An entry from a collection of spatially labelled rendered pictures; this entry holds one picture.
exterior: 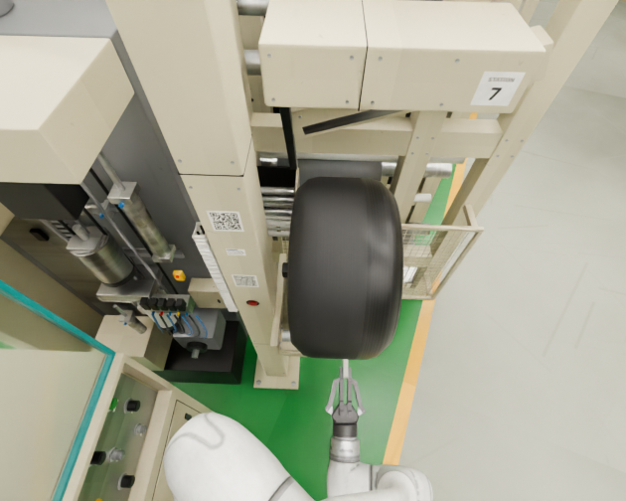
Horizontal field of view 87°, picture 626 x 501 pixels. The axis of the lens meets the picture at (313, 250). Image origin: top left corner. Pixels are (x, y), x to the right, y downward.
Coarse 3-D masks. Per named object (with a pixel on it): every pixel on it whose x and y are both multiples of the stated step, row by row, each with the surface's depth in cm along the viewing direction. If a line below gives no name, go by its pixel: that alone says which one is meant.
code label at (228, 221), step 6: (210, 216) 76; (216, 216) 76; (222, 216) 76; (228, 216) 76; (234, 216) 76; (216, 222) 78; (222, 222) 78; (228, 222) 78; (234, 222) 78; (240, 222) 78; (216, 228) 80; (222, 228) 80; (228, 228) 80; (234, 228) 80; (240, 228) 79
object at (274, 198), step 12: (264, 168) 134; (276, 168) 133; (288, 168) 133; (264, 180) 139; (276, 180) 139; (288, 180) 139; (264, 192) 127; (276, 192) 127; (288, 192) 127; (264, 204) 133; (276, 204) 133; (288, 204) 133; (276, 216) 139; (288, 216) 139; (276, 228) 146; (288, 228) 145
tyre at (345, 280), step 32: (320, 192) 90; (352, 192) 90; (384, 192) 91; (320, 224) 83; (352, 224) 83; (384, 224) 84; (288, 256) 89; (320, 256) 81; (352, 256) 81; (384, 256) 81; (288, 288) 87; (320, 288) 81; (352, 288) 81; (384, 288) 81; (288, 320) 92; (320, 320) 83; (352, 320) 83; (384, 320) 84; (320, 352) 92; (352, 352) 91
